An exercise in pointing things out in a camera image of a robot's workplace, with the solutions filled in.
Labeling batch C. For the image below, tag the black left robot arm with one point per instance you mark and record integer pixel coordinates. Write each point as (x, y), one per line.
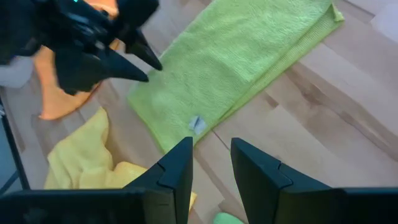
(15, 31)

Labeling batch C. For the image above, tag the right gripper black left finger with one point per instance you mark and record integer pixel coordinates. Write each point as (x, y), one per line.
(168, 186)

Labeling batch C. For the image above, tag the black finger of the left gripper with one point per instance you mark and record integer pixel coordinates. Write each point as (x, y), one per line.
(143, 49)
(118, 70)

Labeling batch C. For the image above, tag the green microfiber towel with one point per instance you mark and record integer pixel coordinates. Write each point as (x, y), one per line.
(227, 219)

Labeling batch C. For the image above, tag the orange microfiber towel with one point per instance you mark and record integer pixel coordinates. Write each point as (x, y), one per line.
(59, 99)

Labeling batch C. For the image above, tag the black aluminium frame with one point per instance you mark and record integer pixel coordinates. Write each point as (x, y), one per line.
(16, 155)

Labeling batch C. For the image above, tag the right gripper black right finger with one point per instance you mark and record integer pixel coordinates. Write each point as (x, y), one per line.
(264, 193)

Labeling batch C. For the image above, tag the lime microfiber towel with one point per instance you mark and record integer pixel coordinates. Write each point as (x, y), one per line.
(224, 62)

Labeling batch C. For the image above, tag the yellow microfiber towel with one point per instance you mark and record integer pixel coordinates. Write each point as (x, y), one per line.
(81, 155)

